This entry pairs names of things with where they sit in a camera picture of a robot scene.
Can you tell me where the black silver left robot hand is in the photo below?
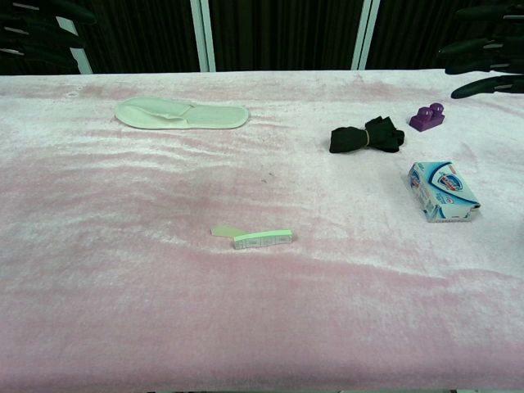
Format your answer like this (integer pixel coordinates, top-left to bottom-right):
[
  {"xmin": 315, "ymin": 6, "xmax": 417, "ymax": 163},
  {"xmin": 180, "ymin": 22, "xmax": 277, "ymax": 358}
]
[{"xmin": 0, "ymin": 0, "xmax": 97, "ymax": 69}]

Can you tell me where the purple plastic building block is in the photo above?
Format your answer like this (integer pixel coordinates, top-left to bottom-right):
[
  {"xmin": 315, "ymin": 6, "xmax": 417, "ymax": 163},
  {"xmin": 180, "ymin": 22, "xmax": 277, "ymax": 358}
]
[{"xmin": 409, "ymin": 103, "xmax": 446, "ymax": 133}]

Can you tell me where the white slanted frame post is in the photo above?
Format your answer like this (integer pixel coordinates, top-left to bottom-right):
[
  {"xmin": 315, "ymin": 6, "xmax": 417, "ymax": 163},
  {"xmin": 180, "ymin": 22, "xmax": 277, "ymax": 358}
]
[{"xmin": 56, "ymin": 16, "xmax": 93, "ymax": 75}]

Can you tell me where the black sock bundle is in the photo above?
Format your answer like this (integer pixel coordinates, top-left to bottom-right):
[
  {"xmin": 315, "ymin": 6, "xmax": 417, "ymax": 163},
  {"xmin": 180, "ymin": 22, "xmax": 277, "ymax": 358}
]
[{"xmin": 328, "ymin": 115, "xmax": 406, "ymax": 155}]

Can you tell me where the white double frame post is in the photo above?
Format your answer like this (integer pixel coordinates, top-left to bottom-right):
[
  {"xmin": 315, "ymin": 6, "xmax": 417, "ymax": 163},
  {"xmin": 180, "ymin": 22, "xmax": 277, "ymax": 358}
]
[
  {"xmin": 350, "ymin": 0, "xmax": 380, "ymax": 71},
  {"xmin": 189, "ymin": 0, "xmax": 217, "ymax": 74}
]

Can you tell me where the blue white soap box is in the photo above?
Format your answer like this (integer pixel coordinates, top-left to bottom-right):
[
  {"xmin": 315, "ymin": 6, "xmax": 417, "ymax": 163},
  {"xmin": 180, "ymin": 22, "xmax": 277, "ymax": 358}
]
[{"xmin": 406, "ymin": 160, "xmax": 481, "ymax": 224}]

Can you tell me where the white disposable slipper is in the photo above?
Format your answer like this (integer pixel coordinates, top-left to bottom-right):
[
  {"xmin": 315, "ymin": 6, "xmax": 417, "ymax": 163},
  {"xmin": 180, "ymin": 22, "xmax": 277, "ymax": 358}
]
[{"xmin": 114, "ymin": 97, "xmax": 251, "ymax": 131}]

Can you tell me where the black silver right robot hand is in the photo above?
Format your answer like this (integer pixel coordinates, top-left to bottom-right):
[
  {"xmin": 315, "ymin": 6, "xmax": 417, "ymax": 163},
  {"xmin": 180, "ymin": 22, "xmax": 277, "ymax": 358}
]
[{"xmin": 437, "ymin": 2, "xmax": 524, "ymax": 100}]

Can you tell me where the pink plush table cloth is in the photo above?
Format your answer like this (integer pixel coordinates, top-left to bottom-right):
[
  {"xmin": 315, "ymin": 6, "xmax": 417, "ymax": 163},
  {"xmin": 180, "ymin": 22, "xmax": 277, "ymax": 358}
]
[{"xmin": 0, "ymin": 68, "xmax": 524, "ymax": 392}]

